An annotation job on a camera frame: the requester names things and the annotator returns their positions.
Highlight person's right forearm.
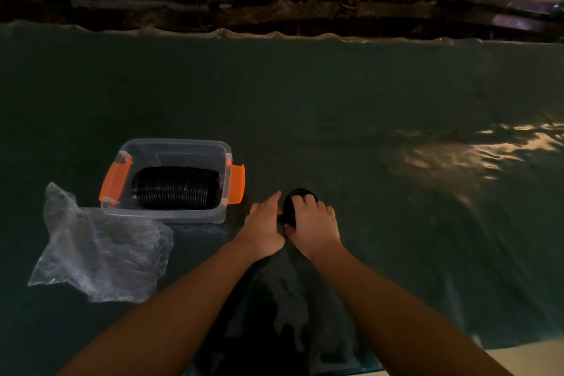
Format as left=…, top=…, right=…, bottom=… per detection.
left=308, top=241, right=515, bottom=376

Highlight person's right hand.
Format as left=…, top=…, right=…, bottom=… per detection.
left=285, top=194, right=343, bottom=261

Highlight black round plastic lid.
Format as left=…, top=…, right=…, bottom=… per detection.
left=278, top=188, right=320, bottom=229

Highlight row of black discs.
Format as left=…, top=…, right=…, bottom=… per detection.
left=131, top=166, right=220, bottom=211

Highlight clear storage box orange latches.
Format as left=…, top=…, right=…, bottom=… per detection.
left=99, top=138, right=246, bottom=225

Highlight crumpled clear plastic bag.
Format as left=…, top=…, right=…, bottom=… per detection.
left=27, top=182, right=174, bottom=304

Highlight dark stone ledge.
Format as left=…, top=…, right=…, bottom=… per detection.
left=0, top=0, right=564, bottom=43

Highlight person's left forearm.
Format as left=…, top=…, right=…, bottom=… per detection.
left=56, top=239, right=267, bottom=376

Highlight person's left hand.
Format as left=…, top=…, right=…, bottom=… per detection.
left=234, top=191, right=286, bottom=262

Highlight dark green table cover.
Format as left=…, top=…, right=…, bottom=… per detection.
left=0, top=20, right=564, bottom=376

